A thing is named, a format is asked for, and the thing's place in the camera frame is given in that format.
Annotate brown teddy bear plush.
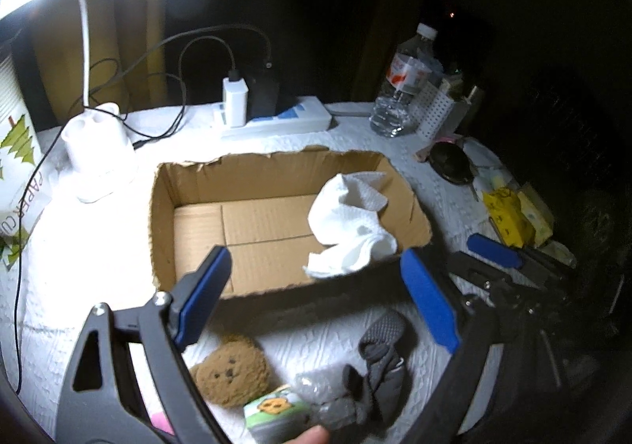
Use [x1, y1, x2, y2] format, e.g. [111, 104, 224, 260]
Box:
[190, 335, 271, 409]

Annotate grey dotted sock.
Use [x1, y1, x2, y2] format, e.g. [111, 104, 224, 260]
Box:
[342, 309, 407, 426]

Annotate green white tissue pack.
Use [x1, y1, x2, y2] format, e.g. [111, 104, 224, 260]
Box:
[243, 384, 316, 444]

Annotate clear bubble wrap bundle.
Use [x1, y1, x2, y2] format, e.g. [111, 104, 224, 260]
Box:
[292, 364, 357, 431]

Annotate person's fingertip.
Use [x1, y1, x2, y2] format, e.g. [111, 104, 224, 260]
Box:
[286, 426, 330, 444]

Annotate yellow plastic bag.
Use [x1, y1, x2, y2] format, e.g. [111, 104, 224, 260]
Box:
[482, 183, 555, 248]

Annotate black round lid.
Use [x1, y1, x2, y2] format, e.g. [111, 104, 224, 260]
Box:
[429, 142, 474, 185]

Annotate white embossed table cloth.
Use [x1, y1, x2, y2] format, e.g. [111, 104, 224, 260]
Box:
[0, 102, 584, 444]

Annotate pink small object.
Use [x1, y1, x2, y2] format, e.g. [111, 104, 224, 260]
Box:
[150, 412, 175, 435]

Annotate brown cardboard box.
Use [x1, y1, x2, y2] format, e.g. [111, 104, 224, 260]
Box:
[149, 147, 432, 299]

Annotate white paper towel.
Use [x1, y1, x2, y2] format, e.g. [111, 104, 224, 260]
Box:
[304, 171, 397, 279]

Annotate white perforated organizer basket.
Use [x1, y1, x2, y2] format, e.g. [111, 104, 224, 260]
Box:
[411, 74, 471, 142]

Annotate clear water bottle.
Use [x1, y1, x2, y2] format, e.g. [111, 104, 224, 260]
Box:
[370, 23, 442, 138]

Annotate paper cup package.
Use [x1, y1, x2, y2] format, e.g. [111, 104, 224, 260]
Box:
[0, 45, 49, 271]

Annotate white usb charger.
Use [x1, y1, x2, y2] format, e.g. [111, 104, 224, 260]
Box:
[223, 77, 248, 128]

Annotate black power adapter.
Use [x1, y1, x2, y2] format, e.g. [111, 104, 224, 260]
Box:
[244, 70, 280, 120]

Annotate white power strip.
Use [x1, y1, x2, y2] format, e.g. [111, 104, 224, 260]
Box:
[210, 96, 332, 138]

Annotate black charger cable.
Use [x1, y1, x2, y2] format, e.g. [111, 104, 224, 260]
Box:
[177, 34, 242, 107]

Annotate black lamp cable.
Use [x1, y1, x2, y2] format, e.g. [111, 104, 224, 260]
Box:
[13, 26, 275, 395]

